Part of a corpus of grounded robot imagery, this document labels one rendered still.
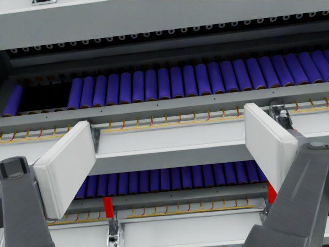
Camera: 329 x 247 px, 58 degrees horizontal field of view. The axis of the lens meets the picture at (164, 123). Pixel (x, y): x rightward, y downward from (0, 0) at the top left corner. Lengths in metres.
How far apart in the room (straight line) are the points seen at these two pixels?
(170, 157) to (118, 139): 0.08
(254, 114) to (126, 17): 0.21
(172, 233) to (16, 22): 0.40
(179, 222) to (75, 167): 0.40
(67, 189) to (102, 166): 0.28
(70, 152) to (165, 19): 0.22
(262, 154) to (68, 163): 0.10
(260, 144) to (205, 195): 0.38
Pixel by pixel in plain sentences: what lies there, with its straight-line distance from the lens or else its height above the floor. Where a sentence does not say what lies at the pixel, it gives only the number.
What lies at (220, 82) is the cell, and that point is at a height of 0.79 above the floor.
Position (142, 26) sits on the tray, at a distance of 0.36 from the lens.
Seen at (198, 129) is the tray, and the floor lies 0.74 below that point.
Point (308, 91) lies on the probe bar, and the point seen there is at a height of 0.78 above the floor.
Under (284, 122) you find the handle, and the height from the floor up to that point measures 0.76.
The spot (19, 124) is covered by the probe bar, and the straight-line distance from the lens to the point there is 0.48.
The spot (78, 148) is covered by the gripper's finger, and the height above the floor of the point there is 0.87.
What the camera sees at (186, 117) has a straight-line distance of 0.43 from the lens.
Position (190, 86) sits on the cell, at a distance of 0.45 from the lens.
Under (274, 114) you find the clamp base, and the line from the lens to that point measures 0.42.
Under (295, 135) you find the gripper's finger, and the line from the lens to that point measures 0.17.
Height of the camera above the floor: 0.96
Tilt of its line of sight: 28 degrees down
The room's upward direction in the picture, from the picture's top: 8 degrees counter-clockwise
